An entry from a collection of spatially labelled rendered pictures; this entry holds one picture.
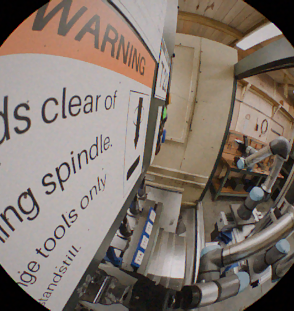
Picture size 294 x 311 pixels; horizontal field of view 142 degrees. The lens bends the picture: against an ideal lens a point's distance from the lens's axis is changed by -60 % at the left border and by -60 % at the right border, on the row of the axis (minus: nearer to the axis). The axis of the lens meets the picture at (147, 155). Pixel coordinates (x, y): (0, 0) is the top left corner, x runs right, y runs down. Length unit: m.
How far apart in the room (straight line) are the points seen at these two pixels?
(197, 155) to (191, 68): 0.70
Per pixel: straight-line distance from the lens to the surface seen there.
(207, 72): 1.03
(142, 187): 0.56
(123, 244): 0.46
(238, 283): 0.34
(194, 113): 0.98
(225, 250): 0.43
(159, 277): 0.90
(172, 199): 1.22
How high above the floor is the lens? 1.64
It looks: 25 degrees down
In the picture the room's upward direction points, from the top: 8 degrees clockwise
